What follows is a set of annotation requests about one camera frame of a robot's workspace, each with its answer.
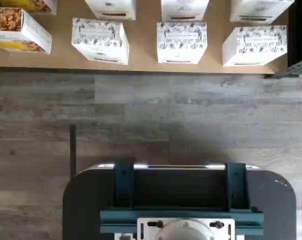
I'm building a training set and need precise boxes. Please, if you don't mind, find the brown lower shelf board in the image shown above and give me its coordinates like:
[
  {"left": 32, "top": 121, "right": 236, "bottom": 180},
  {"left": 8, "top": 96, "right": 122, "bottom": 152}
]
[{"left": 0, "top": 0, "right": 290, "bottom": 75}]

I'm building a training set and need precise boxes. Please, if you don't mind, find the white floral print box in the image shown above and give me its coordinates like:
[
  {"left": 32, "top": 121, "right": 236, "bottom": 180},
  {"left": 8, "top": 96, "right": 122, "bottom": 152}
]
[
  {"left": 84, "top": 0, "right": 137, "bottom": 21},
  {"left": 71, "top": 17, "right": 130, "bottom": 67},
  {"left": 156, "top": 21, "right": 208, "bottom": 65},
  {"left": 160, "top": 0, "right": 210, "bottom": 22},
  {"left": 222, "top": 24, "right": 288, "bottom": 68},
  {"left": 229, "top": 0, "right": 295, "bottom": 25}
]

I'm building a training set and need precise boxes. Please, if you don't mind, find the yellow banana nut cereal box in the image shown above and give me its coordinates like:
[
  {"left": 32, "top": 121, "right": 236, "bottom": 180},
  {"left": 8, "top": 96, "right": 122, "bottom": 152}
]
[{"left": 0, "top": 6, "right": 53, "bottom": 55}]

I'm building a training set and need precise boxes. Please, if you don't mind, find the black bin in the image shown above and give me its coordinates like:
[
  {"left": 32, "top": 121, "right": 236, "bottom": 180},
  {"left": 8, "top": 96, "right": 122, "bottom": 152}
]
[{"left": 133, "top": 164, "right": 228, "bottom": 211}]

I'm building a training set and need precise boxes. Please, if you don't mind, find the thin black rod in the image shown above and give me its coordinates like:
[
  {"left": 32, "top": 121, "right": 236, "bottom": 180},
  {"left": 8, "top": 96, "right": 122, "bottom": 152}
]
[{"left": 70, "top": 124, "right": 77, "bottom": 176}]

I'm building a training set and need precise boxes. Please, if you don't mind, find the black rounded cart platform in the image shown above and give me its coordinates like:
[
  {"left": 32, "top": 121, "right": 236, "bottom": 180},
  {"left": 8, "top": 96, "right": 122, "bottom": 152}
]
[{"left": 62, "top": 163, "right": 297, "bottom": 240}]

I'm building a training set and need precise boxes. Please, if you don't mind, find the white mounting plate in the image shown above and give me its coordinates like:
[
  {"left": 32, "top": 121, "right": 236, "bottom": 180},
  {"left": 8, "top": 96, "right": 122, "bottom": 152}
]
[{"left": 136, "top": 217, "right": 235, "bottom": 240}]

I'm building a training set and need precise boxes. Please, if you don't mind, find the teal upright bracket bar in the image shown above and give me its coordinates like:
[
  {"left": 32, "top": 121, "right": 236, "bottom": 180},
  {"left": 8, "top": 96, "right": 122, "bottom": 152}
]
[
  {"left": 113, "top": 161, "right": 135, "bottom": 210},
  {"left": 225, "top": 162, "right": 250, "bottom": 210}
]

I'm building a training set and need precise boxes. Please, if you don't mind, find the teal cross rail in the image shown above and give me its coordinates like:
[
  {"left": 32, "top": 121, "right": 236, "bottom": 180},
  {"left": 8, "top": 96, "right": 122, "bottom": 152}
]
[{"left": 100, "top": 206, "right": 264, "bottom": 236}]

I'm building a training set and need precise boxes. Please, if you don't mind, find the black metal shelf frame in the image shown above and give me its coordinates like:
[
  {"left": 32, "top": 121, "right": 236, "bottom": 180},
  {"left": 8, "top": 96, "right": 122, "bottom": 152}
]
[{"left": 262, "top": 0, "right": 302, "bottom": 80}]

